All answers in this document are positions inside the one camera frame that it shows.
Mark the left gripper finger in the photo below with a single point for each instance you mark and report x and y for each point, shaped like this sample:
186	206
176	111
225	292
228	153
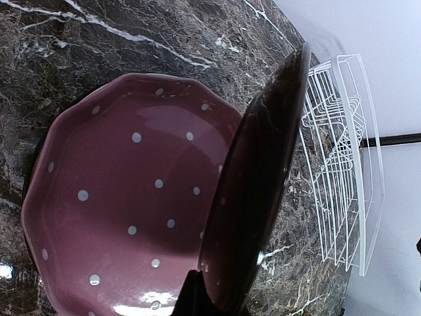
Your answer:
194	300

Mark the red floral plate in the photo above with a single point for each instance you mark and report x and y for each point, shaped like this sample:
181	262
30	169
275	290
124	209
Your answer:
250	189

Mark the pink dotted scalloped plate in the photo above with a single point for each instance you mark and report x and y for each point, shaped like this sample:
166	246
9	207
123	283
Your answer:
117	203

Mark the white wire dish rack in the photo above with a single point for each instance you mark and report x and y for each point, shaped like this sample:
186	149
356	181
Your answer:
339	134

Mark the black right frame post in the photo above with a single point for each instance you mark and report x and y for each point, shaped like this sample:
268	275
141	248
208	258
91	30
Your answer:
392	140

